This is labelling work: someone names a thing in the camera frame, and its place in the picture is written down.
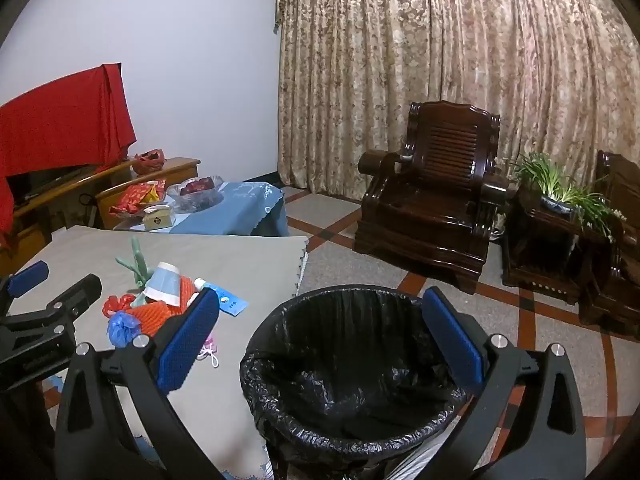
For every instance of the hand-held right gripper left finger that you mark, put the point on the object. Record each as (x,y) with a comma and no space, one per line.
(187,342)

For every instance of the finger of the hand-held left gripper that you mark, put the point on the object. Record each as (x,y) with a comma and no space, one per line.
(80,292)
(29,277)

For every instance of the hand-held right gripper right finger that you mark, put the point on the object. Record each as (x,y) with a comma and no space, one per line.
(452,342)

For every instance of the pink face mask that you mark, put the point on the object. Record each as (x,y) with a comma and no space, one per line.
(210,347)

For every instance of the orange foam net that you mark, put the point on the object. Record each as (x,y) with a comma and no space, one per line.
(155,317)

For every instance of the blue plastic bag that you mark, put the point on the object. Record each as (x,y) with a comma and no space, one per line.
(121,327)

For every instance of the blue paper packet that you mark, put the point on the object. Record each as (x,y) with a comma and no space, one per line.
(227,300)

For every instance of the light blue paper cup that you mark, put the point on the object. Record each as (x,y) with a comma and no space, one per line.
(165,282)

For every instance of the green rubber glove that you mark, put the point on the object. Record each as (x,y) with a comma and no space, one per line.
(138,265)

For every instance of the trash bin with black liner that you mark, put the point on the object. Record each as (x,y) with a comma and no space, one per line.
(350,360)

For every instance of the black television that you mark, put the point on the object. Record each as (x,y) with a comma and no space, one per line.
(40,180)

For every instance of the cream box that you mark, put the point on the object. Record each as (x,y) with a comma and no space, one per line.
(157,217)

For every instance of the red and yellow snack bag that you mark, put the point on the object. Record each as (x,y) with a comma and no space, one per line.
(135,195)

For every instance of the dark wooden side table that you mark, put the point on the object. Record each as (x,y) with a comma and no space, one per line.
(540,255)

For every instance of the glass fruit bowl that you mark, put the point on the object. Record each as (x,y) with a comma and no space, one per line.
(197,200)

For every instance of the dark wooden slatted armchair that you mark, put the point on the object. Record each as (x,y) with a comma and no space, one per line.
(430,200)

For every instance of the blue tablecloth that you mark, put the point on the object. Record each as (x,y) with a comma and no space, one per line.
(240,205)

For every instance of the red apples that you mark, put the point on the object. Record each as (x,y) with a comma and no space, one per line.
(196,186)

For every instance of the red cloth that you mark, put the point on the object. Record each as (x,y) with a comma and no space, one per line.
(60,120)

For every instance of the dark wooden carved armchair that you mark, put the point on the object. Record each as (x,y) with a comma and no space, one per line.
(615,285)

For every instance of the green potted plant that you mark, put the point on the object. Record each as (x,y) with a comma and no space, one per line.
(550,180)

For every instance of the beige patterned curtain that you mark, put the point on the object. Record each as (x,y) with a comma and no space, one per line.
(400,60)

